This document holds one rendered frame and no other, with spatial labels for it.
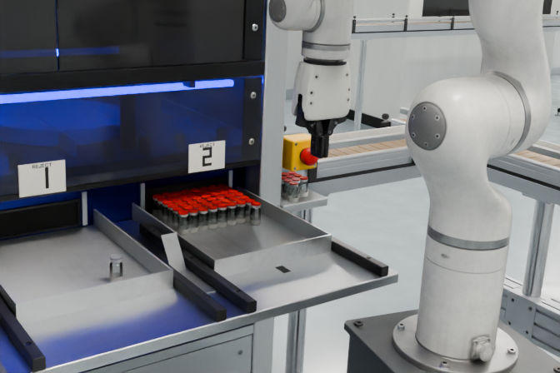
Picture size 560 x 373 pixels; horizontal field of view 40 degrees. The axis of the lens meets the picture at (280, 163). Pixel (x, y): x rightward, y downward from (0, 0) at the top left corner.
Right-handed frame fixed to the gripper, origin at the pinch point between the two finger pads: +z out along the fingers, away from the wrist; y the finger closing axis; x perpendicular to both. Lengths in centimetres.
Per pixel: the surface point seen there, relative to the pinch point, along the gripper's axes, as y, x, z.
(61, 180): 37.6, -27.8, 9.2
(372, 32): -277, -297, 22
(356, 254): -6.4, 4.9, 20.4
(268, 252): 8.6, -1.9, 19.7
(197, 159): 9.3, -27.8, 8.7
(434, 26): -338, -297, 19
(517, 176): -82, -18, 22
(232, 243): 9.0, -14.0, 22.1
